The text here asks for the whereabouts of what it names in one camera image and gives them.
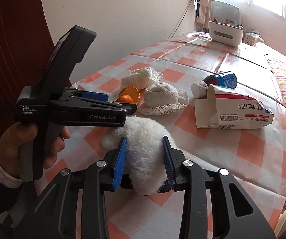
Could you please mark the floral covered bundle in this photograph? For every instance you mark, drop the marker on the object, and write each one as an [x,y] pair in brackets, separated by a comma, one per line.
[252,37]

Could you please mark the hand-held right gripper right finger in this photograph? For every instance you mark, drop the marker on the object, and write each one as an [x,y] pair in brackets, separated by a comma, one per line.
[169,164]

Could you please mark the person's left forearm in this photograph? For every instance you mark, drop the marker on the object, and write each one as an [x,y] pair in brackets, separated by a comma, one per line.
[0,176]

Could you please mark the dark red wooden door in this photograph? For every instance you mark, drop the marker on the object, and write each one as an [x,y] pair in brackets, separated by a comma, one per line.
[13,42]

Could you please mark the person's left hand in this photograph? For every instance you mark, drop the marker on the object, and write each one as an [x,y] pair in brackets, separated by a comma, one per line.
[13,144]

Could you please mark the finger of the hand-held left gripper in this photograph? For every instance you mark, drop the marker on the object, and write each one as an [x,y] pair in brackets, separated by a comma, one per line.
[95,96]
[103,105]

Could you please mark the white plush toy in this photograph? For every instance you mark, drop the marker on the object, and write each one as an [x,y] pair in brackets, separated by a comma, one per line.
[143,149]

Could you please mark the cupped orange peel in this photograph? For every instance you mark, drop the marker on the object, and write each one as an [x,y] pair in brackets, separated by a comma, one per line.
[131,90]

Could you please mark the white floor appliance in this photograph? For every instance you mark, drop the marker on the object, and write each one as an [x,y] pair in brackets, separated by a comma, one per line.
[226,11]

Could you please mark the white lace sock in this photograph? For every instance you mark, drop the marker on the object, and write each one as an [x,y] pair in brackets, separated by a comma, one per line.
[160,95]

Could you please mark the beige curtain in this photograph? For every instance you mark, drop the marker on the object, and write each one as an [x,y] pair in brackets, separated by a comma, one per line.
[204,7]

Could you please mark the brown bottle with blue label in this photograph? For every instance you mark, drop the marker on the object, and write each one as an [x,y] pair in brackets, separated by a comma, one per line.
[220,81]

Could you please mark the white red medicine box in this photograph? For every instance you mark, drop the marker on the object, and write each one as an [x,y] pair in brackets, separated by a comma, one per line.
[232,114]

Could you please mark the orange white checkered tablecloth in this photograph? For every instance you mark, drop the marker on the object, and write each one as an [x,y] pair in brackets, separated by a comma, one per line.
[207,154]

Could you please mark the white desk organizer box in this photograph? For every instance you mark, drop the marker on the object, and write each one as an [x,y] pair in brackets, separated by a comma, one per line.
[225,33]

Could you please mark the small orange peel piece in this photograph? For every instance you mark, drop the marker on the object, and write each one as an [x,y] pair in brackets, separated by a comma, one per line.
[125,99]

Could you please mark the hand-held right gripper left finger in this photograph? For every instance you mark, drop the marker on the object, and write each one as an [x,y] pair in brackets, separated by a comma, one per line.
[119,164]

